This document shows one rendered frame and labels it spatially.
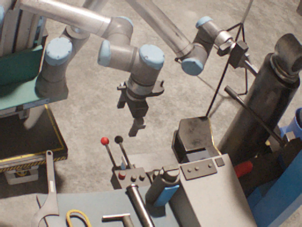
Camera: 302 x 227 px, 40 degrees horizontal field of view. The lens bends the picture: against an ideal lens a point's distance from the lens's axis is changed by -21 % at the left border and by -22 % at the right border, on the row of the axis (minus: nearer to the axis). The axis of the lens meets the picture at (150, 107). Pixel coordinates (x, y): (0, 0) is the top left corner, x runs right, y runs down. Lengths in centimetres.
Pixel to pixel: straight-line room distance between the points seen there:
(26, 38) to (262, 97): 122
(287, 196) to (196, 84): 220
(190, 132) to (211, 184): 44
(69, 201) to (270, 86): 91
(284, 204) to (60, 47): 134
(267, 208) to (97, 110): 182
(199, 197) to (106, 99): 190
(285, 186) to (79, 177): 161
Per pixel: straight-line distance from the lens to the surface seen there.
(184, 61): 202
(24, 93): 241
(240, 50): 200
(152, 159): 304
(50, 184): 169
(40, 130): 277
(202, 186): 171
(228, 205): 170
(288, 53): 179
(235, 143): 211
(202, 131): 212
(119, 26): 174
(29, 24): 230
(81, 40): 237
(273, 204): 190
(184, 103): 363
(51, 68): 228
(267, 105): 191
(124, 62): 165
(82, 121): 328
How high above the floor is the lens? 252
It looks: 46 degrees down
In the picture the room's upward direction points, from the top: 24 degrees clockwise
